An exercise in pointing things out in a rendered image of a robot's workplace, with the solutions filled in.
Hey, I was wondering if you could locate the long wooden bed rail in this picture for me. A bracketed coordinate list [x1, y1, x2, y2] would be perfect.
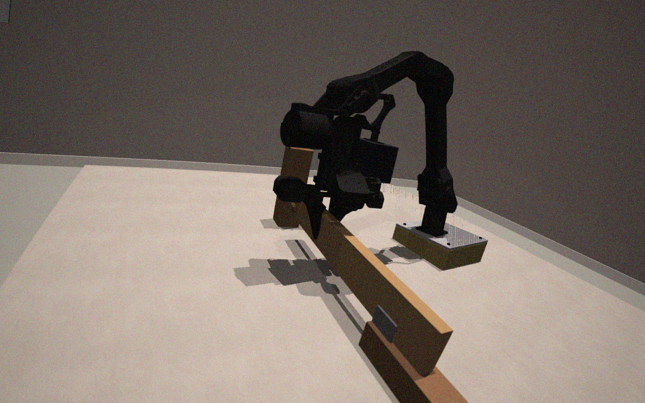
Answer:
[296, 201, 454, 375]

